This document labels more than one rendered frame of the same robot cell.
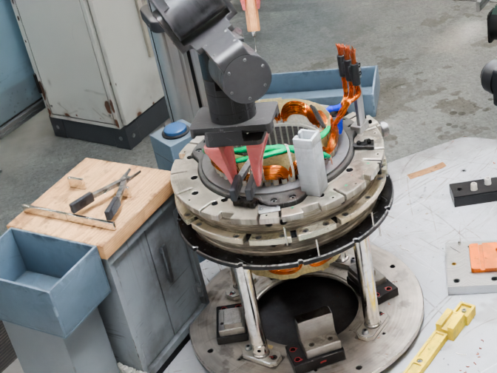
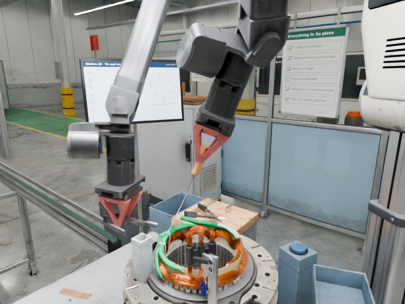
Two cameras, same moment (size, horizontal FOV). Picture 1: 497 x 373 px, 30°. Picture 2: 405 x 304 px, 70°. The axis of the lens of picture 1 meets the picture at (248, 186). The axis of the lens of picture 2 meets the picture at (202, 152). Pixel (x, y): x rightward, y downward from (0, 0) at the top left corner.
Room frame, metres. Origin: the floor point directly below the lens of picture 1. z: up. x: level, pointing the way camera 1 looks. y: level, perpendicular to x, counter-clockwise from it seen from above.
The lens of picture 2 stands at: (1.20, -0.59, 1.49)
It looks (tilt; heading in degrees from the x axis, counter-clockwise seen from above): 15 degrees down; 91
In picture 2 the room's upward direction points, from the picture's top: straight up
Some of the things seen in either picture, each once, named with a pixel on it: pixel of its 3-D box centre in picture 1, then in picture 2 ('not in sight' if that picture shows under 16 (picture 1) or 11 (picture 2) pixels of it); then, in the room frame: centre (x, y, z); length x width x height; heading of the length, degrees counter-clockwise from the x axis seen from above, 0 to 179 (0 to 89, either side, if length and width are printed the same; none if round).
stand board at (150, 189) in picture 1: (95, 204); (215, 219); (1.23, 0.24, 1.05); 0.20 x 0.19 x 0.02; 144
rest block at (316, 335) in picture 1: (317, 332); not in sight; (1.07, -0.06, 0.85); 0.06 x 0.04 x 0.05; 99
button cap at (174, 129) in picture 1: (174, 129); (298, 247); (1.44, 0.10, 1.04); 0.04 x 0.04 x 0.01
